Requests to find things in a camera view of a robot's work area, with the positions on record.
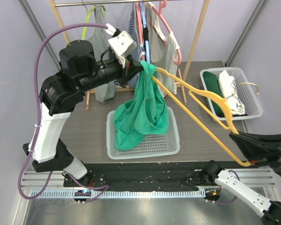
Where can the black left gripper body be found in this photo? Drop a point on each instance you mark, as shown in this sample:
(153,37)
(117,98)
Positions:
(126,67)

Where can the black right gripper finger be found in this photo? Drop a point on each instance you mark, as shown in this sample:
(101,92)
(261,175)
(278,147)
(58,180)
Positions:
(246,141)
(264,152)

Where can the grey tank top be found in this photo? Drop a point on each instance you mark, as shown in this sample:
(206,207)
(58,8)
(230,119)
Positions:
(99,42)

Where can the green tank top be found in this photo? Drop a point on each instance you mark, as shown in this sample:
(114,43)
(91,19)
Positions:
(145,114)

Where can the lime green hanger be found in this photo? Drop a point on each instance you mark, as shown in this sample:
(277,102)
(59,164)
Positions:
(87,21)

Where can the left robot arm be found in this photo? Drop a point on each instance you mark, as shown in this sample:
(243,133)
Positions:
(60,93)

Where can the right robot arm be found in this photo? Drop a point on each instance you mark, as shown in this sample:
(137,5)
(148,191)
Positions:
(268,210)

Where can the pink hanger with striped top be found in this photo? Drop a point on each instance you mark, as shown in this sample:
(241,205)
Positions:
(140,32)

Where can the light blue hanger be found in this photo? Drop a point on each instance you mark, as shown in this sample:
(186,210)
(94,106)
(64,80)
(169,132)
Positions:
(143,16)

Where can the white tank top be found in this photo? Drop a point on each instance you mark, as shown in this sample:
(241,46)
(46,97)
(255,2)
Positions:
(161,43)

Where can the black tank top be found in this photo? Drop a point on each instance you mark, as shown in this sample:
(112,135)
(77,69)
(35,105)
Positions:
(146,42)

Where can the blue striped tank top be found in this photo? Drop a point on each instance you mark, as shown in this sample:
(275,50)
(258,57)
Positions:
(133,32)

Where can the pink hanger with white top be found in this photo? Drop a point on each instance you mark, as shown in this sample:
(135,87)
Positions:
(158,12)

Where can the folded white printed garment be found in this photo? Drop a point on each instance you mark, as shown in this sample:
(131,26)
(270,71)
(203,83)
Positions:
(228,90)

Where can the white basket with folded clothes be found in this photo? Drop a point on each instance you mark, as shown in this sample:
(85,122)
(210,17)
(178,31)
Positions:
(245,91)

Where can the folded dark green garment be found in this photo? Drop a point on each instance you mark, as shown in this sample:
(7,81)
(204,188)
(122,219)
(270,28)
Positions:
(212,85)

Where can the white plastic laundry basket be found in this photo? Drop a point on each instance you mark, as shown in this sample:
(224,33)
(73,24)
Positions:
(151,146)

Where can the wooden clothes rack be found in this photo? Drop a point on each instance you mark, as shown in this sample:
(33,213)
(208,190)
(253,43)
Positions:
(191,54)

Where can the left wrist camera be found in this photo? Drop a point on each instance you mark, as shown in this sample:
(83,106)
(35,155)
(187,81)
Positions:
(121,43)

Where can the aluminium rail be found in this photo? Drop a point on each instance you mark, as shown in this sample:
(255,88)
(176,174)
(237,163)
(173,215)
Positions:
(253,178)

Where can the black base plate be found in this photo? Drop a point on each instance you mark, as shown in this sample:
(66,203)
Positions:
(153,176)

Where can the white slotted cable duct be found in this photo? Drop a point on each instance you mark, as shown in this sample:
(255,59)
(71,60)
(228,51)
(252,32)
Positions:
(84,193)

